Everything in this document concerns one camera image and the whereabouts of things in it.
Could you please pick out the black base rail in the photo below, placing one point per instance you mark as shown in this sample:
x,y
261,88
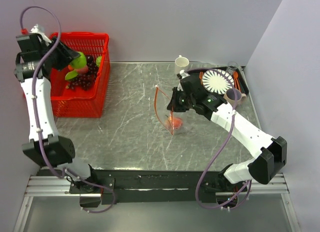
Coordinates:
x,y
106,187

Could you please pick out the dark green tray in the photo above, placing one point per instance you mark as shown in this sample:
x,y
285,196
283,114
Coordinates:
x,y
243,86

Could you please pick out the green round fruit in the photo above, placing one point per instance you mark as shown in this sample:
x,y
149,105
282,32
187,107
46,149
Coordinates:
x,y
98,61

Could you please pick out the clear drinking glass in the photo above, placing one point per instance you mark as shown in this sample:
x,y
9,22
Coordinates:
x,y
231,67

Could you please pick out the green mango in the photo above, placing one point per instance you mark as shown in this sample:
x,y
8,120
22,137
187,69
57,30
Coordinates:
x,y
70,75

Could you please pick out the dark red grape bunch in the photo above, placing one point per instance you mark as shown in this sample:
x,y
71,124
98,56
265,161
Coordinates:
x,y
85,81

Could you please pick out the orange tangerine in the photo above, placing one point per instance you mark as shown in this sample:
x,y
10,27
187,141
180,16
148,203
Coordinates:
x,y
70,67

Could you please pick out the orange plastic fork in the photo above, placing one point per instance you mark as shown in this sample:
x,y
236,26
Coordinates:
x,y
201,75

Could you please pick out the beige mug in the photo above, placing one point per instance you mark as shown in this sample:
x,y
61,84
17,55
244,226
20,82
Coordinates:
x,y
234,97

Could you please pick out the clear zip top bag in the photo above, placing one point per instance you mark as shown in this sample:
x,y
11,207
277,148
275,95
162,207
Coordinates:
x,y
162,98

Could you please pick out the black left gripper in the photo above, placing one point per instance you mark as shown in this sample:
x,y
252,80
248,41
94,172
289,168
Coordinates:
x,y
67,54

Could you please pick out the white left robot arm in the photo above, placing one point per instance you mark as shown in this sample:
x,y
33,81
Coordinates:
x,y
45,146

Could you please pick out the pink peach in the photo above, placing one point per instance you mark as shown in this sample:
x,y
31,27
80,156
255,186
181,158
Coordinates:
x,y
82,70

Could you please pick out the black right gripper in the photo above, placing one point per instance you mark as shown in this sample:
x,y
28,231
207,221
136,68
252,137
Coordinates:
x,y
174,105

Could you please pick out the green pear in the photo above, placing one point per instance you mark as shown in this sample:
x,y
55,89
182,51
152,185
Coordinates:
x,y
79,62

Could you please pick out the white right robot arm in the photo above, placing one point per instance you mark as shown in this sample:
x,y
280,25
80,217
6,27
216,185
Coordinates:
x,y
269,154

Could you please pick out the blue striped white plate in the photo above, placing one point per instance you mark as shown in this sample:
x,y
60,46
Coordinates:
x,y
217,81

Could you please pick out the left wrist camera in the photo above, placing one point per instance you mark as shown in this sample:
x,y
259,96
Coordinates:
x,y
36,29

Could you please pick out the orange plastic spoon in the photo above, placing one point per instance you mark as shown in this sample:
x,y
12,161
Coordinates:
x,y
236,80

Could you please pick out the red yellow apple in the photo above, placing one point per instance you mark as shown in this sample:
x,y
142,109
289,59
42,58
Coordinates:
x,y
173,123

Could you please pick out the red plastic basket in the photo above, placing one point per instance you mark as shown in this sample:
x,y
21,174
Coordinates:
x,y
78,102

